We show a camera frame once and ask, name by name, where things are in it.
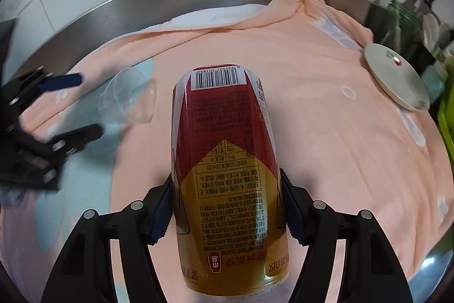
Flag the red gold drink can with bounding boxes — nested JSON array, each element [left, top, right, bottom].
[[172, 64, 289, 298]]

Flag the clear plastic cup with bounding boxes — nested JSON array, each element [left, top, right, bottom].
[[98, 68, 156, 124]]

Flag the pink teal towel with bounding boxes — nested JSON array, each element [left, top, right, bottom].
[[1, 0, 453, 302]]

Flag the lime green dish rack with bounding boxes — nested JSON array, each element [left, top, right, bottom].
[[437, 74, 454, 164]]

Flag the white ceramic plate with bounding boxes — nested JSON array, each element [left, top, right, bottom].
[[364, 43, 430, 112]]

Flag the green glass jar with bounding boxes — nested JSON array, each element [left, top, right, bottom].
[[379, 0, 422, 56]]

